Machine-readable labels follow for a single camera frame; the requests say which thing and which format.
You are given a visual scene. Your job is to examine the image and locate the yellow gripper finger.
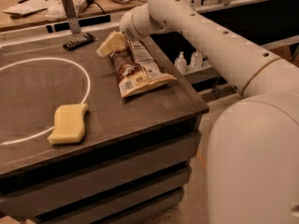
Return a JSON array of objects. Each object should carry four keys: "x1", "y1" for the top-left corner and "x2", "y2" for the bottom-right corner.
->
[{"x1": 96, "y1": 31, "x2": 126, "y2": 57}]

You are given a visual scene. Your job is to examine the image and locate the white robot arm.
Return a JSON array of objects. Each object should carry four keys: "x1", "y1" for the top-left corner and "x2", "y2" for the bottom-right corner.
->
[{"x1": 97, "y1": 0, "x2": 299, "y2": 224}]

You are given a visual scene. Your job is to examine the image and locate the dark rxbar chocolate bar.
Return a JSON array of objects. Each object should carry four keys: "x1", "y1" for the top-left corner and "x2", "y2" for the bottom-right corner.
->
[{"x1": 63, "y1": 34, "x2": 95, "y2": 50}]

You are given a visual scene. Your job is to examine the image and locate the yellow sponge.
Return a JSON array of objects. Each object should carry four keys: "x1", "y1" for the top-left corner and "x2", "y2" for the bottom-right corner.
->
[{"x1": 48, "y1": 104, "x2": 89, "y2": 145}]

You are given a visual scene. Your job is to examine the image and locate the brown chip bag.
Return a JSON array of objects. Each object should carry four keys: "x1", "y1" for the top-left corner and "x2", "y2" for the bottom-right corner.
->
[{"x1": 110, "y1": 41, "x2": 176, "y2": 98}]

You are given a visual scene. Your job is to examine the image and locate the white crumpled plastic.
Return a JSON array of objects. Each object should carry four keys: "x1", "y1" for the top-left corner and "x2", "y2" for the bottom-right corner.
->
[{"x1": 45, "y1": 4, "x2": 65, "y2": 21}]

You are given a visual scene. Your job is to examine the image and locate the clear sanitizer bottle left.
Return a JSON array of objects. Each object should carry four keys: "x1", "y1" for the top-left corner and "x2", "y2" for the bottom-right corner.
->
[{"x1": 175, "y1": 51, "x2": 187, "y2": 75}]

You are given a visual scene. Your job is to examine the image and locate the clear sanitizer bottle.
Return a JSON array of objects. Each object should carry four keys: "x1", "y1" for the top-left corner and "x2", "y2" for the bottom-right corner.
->
[
  {"x1": 175, "y1": 51, "x2": 187, "y2": 75},
  {"x1": 190, "y1": 51, "x2": 203, "y2": 68}
]

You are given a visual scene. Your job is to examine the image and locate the clear sanitizer bottle right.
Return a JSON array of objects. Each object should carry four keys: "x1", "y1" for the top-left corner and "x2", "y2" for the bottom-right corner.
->
[{"x1": 190, "y1": 51, "x2": 203, "y2": 68}]

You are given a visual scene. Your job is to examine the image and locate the white papers on desk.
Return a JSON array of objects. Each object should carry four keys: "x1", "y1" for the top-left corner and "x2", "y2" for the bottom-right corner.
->
[{"x1": 3, "y1": 0, "x2": 50, "y2": 15}]

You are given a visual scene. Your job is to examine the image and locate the grey drawer cabinet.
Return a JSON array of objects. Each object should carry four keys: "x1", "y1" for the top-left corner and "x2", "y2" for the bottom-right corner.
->
[{"x1": 0, "y1": 116, "x2": 203, "y2": 224}]

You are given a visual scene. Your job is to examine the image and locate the black power cable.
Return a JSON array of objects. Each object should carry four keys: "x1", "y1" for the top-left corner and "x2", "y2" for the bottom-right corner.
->
[{"x1": 89, "y1": 1, "x2": 107, "y2": 16}]

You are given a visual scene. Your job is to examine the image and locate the metal bracket post left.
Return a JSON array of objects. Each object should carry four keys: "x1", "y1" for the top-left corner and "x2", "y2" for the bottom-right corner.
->
[{"x1": 62, "y1": 0, "x2": 80, "y2": 34}]

